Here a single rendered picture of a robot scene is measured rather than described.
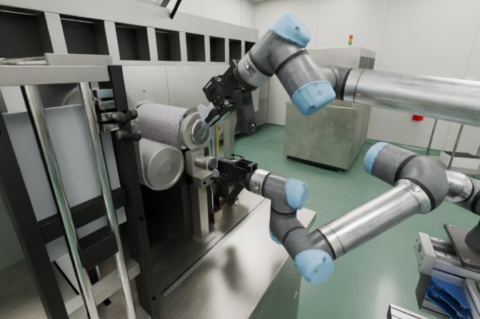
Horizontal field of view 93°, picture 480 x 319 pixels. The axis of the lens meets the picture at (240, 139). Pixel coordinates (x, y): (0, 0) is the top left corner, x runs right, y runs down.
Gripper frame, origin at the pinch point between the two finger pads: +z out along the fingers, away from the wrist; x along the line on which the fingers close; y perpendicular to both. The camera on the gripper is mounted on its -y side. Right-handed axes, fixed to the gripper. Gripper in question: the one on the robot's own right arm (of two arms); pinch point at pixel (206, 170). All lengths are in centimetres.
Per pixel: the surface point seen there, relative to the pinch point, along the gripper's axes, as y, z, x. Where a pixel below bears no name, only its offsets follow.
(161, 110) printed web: 21.3, 9.3, 9.3
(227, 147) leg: -23, 48, -71
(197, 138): 14.6, -4.8, 7.8
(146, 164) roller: 11.2, -2.4, 23.2
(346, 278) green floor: -109, -42, -92
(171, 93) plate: 23.5, 29.7, -11.3
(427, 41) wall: 73, -66, -444
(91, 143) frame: 23.7, -14.9, 38.8
